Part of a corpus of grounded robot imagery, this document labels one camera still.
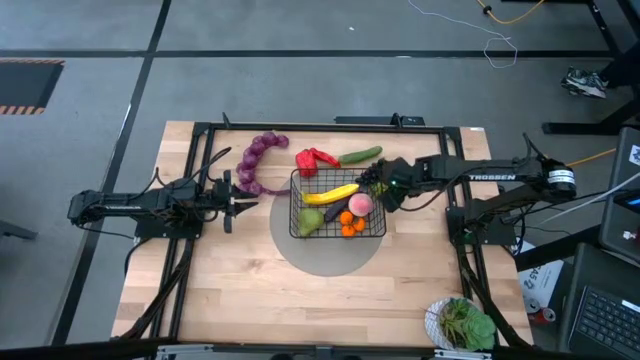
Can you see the orange tangerine cluster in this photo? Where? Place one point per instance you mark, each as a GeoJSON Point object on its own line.
{"type": "Point", "coordinates": [348, 224]}

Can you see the green pear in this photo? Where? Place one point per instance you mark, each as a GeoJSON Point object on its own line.
{"type": "Point", "coordinates": [310, 221]}

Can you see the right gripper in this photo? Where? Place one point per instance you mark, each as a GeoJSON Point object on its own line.
{"type": "Point", "coordinates": [405, 175]}

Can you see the green cucumber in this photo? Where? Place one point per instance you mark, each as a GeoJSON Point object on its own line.
{"type": "Point", "coordinates": [360, 155]}

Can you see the white paper sign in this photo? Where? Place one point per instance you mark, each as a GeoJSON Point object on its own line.
{"type": "Point", "coordinates": [542, 280]}

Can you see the silver drink can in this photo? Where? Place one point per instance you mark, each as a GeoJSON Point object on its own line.
{"type": "Point", "coordinates": [531, 305]}

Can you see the black desk leg frame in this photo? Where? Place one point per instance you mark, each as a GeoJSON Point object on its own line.
{"type": "Point", "coordinates": [575, 128]}

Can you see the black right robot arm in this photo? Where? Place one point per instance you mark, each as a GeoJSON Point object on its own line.
{"type": "Point", "coordinates": [500, 176]}

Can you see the purple grape bunch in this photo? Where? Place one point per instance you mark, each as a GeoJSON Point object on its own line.
{"type": "Point", "coordinates": [250, 162]}

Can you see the person's leg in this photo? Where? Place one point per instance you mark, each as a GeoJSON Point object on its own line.
{"type": "Point", "coordinates": [625, 65]}

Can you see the potted green succulent plant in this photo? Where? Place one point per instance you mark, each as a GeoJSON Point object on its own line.
{"type": "Point", "coordinates": [475, 330]}

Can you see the grey device with sticker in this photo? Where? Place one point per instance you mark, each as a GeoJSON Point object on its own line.
{"type": "Point", "coordinates": [620, 175]}

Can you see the round grey placemat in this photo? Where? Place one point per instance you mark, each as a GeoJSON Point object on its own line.
{"type": "Point", "coordinates": [325, 255]}

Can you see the yellow banana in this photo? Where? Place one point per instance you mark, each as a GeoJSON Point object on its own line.
{"type": "Point", "coordinates": [330, 195]}

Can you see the black hazard-striped floor mat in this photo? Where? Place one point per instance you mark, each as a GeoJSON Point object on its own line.
{"type": "Point", "coordinates": [25, 85]}

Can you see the person's shoe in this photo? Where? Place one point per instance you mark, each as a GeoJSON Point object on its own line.
{"type": "Point", "coordinates": [584, 82]}

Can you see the black crossbeam with silver brackets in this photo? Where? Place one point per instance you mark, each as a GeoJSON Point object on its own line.
{"type": "Point", "coordinates": [75, 352]}

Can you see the pink peach with leaf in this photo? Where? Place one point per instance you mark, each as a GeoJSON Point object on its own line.
{"type": "Point", "coordinates": [361, 204]}

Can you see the red drink can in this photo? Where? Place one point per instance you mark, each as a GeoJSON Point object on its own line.
{"type": "Point", "coordinates": [546, 316]}

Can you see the black grape bunch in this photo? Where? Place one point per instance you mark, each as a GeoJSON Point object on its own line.
{"type": "Point", "coordinates": [370, 172]}

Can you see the black laptop keyboard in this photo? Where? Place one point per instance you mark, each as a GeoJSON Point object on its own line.
{"type": "Point", "coordinates": [605, 320]}

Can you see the dark purple eggplant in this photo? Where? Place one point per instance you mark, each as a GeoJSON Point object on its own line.
{"type": "Point", "coordinates": [336, 210]}

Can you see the black aluminium table frame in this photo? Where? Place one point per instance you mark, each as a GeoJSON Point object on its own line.
{"type": "Point", "coordinates": [250, 127]}

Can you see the black chair base leg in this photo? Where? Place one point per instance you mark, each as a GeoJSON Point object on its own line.
{"type": "Point", "coordinates": [15, 231]}

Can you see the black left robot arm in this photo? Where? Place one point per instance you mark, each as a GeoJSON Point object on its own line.
{"type": "Point", "coordinates": [125, 205]}

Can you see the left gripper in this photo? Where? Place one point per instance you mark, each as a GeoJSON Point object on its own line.
{"type": "Point", "coordinates": [222, 197]}

